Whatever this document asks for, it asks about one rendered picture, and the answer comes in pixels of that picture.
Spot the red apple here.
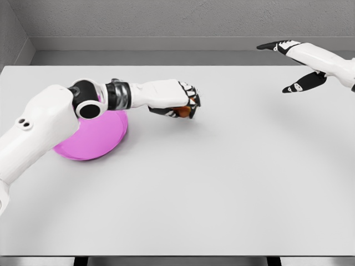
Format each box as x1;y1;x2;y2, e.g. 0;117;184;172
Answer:
172;106;192;119

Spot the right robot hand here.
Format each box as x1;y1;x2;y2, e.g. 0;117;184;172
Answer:
256;39;346;94

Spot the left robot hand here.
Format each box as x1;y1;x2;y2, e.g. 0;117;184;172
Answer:
143;79;202;120

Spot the pink round plate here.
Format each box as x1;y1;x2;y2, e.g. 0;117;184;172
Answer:
52;94;129;161

